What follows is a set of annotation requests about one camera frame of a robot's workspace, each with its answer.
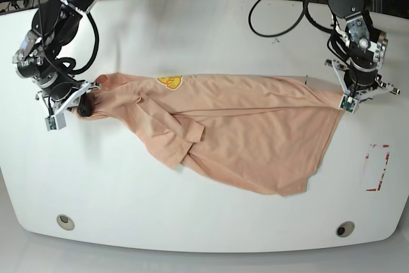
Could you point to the table cable grommet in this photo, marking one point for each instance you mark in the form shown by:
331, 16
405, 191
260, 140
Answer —
65, 222
345, 229

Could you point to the red tape rectangle marking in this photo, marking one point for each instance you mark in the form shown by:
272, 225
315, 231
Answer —
375, 165

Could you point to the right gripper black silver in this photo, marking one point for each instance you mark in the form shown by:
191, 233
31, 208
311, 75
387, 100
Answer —
45, 76

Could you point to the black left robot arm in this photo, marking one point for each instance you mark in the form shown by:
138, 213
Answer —
357, 43

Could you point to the left table cable grommet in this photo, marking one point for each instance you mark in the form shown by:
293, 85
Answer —
65, 222

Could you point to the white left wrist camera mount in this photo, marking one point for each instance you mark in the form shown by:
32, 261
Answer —
350, 102

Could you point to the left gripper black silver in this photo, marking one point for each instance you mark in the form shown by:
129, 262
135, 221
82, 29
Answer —
361, 75

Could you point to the right table cable grommet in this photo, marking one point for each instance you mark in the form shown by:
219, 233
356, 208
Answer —
345, 229

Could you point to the peach orange T-shirt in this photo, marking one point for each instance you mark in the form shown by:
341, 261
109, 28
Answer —
266, 135

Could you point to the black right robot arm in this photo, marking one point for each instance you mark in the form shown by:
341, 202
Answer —
55, 25

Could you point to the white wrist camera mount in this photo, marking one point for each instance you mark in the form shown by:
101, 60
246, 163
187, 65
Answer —
350, 102
64, 106

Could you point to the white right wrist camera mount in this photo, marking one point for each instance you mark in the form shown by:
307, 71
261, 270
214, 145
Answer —
64, 106

